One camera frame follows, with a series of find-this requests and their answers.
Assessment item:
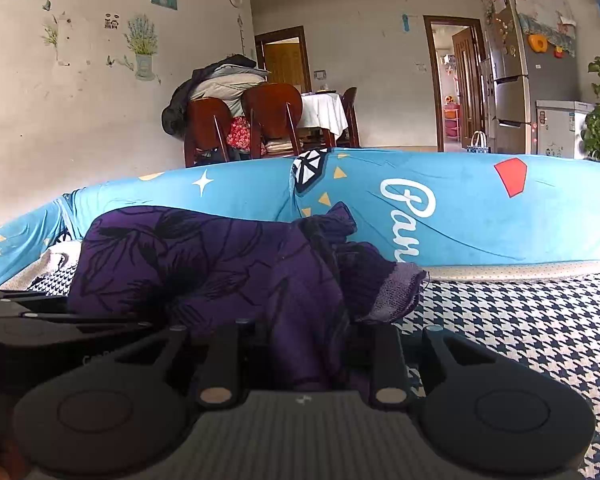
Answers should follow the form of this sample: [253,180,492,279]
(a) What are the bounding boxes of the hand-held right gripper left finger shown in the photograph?
[129,319,256,407]

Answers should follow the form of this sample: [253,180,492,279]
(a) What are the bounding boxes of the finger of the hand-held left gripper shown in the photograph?
[22,311,154,329]

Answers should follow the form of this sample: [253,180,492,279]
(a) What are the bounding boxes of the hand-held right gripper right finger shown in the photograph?
[351,324,490,407]

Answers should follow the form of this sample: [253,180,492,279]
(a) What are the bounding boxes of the purple floral shirt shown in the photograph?
[67,201,428,393]

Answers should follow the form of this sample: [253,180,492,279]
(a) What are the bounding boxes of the houndstooth sofa seat cover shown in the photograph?
[27,260,600,480]

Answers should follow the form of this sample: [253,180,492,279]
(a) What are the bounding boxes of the blue printed sofa cover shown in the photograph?
[0,147,600,291]

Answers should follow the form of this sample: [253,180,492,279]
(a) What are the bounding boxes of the red floral cloth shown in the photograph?
[226,117,253,151]

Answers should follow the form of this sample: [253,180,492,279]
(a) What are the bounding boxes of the brown wooden chair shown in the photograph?
[241,83,303,158]
[184,99,231,168]
[341,87,361,148]

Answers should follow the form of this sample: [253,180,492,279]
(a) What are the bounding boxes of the pink storage rack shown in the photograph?
[444,95,462,138]

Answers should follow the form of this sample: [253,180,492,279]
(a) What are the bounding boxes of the table with white cloth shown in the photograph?
[300,91,350,148]

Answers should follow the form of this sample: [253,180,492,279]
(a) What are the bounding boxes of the pile of coats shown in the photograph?
[161,55,271,136]

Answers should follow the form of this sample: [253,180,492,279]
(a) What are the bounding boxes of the white chest freezer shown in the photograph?
[536,100,596,160]

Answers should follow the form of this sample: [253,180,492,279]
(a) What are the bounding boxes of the brown wooden door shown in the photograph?
[424,16,488,153]

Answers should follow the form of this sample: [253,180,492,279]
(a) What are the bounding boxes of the silver refrigerator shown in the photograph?
[480,0,578,156]

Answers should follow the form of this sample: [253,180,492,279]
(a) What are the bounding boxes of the yellow wooden door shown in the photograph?
[254,27,312,93]

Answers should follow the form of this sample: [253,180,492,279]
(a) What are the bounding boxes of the refrigerator cover cloth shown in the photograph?
[515,0,577,56]

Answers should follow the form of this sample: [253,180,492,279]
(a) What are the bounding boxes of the lavender vase wall sticker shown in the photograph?
[125,15,161,83]

